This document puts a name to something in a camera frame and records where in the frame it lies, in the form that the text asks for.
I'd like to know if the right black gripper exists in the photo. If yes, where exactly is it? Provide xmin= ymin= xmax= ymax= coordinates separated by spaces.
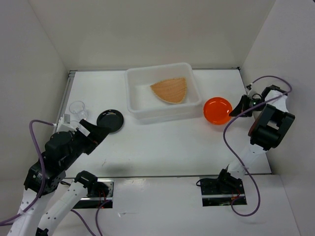
xmin=229 ymin=94 xmax=267 ymax=118

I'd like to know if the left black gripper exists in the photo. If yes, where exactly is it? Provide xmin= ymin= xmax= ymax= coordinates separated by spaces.
xmin=63 ymin=118 xmax=112 ymax=168

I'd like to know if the black round bowl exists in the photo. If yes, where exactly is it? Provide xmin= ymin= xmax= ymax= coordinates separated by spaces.
xmin=96 ymin=109 xmax=124 ymax=134

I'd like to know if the clear plastic cup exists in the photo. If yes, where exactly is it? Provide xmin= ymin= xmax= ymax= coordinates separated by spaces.
xmin=69 ymin=101 xmax=89 ymax=120

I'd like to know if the orange plastic plate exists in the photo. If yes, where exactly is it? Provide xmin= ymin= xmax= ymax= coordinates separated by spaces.
xmin=203 ymin=97 xmax=232 ymax=125

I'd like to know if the woven bamboo basket tray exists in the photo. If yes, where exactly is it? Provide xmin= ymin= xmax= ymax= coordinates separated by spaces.
xmin=150 ymin=77 xmax=188 ymax=104

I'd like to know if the clear plastic bin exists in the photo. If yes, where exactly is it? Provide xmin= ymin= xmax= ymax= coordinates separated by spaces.
xmin=125 ymin=62 xmax=202 ymax=124

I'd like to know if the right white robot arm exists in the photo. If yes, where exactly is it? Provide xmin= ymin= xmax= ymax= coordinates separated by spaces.
xmin=216 ymin=85 xmax=295 ymax=194

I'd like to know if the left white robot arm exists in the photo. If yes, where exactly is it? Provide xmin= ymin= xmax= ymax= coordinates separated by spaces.
xmin=8 ymin=120 xmax=111 ymax=236

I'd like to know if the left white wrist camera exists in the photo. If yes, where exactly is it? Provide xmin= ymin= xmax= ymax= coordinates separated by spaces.
xmin=56 ymin=114 xmax=76 ymax=132

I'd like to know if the aluminium frame rail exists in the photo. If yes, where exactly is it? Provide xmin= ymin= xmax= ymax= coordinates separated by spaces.
xmin=58 ymin=70 xmax=76 ymax=118

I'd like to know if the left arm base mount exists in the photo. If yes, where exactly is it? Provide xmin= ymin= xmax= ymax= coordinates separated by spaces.
xmin=73 ymin=179 xmax=114 ymax=209

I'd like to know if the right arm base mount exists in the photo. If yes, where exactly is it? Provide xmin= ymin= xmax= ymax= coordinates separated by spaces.
xmin=196 ymin=178 xmax=247 ymax=207

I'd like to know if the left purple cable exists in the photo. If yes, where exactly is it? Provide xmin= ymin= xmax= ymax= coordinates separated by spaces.
xmin=0 ymin=119 xmax=59 ymax=227

